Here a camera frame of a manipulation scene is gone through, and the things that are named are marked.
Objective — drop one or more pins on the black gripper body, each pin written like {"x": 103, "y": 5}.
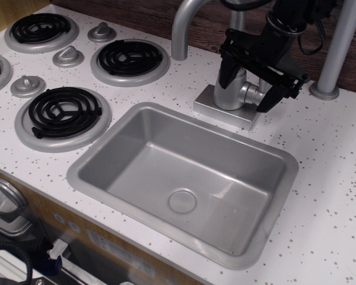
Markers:
{"x": 268, "y": 55}

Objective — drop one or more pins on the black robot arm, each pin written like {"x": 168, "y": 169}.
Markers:
{"x": 296, "y": 13}

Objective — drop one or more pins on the grey support pole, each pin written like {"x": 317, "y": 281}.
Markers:
{"x": 325, "y": 88}

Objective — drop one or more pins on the silver stove knob rear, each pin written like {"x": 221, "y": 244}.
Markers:
{"x": 101, "y": 33}

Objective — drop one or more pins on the silver oven dial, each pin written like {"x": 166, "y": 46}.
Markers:
{"x": 12, "y": 202}

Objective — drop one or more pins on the black coil burner front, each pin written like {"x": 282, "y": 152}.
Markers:
{"x": 62, "y": 119}

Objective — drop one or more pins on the silver toy faucet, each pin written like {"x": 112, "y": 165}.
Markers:
{"x": 221, "y": 104}

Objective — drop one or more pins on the grey toy sink basin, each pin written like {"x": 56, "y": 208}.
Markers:
{"x": 215, "y": 192}

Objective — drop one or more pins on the black coil burner middle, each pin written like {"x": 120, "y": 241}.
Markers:
{"x": 129, "y": 63}

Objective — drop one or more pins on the silver faucet lever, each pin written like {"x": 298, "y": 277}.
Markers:
{"x": 250, "y": 94}

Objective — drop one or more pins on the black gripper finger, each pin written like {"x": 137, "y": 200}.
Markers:
{"x": 272, "y": 98}
{"x": 229, "y": 68}

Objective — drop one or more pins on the black coil burner rear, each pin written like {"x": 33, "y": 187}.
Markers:
{"x": 41, "y": 33}

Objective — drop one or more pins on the silver stove knob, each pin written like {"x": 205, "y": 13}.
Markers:
{"x": 68, "y": 57}
{"x": 101, "y": 33}
{"x": 28, "y": 86}

